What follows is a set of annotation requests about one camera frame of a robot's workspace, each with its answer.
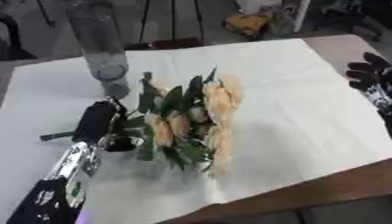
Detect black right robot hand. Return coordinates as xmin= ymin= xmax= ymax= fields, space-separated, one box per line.
xmin=344 ymin=52 xmax=392 ymax=92

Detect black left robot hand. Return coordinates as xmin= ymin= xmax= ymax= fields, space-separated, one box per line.
xmin=72 ymin=97 xmax=146 ymax=153

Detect cream flower bouquet green leaves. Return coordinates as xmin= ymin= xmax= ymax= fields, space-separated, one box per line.
xmin=38 ymin=66 xmax=245 ymax=177

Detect dark office chair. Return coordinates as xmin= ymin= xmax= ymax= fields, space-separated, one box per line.
xmin=311 ymin=0 xmax=392 ymax=42

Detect dark red chair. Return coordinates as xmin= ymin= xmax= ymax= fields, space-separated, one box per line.
xmin=123 ymin=37 xmax=204 ymax=51

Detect black tripod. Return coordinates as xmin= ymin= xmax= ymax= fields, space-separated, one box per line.
xmin=136 ymin=0 xmax=207 ymax=45

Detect yellow bag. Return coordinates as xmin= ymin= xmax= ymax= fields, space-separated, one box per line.
xmin=221 ymin=12 xmax=273 ymax=38

